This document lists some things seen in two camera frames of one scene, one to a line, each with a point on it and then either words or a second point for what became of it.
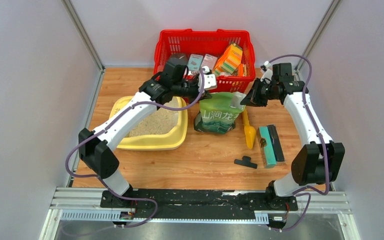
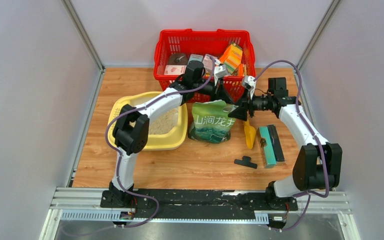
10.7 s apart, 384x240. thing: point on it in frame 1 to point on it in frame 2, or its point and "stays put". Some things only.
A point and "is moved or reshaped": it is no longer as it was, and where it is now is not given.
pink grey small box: x=209 y=61 stays put
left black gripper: x=197 y=94 to x=219 y=92
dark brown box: x=178 y=59 stays put
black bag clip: x=246 y=161 stays put
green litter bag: x=218 y=111 is moved or reshaped
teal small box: x=194 y=62 stays put
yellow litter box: x=162 y=129 stays put
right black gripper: x=252 y=99 to x=240 y=112
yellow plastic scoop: x=250 y=131 stays put
